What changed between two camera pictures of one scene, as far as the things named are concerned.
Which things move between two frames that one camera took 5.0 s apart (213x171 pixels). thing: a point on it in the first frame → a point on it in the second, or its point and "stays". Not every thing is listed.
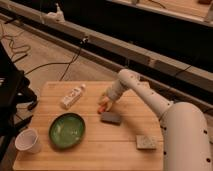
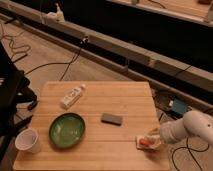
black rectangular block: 111,118 stays
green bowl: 67,130 stays
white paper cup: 28,140 stays
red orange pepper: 101,109 → 145,143
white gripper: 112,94 → 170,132
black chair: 15,88 stays
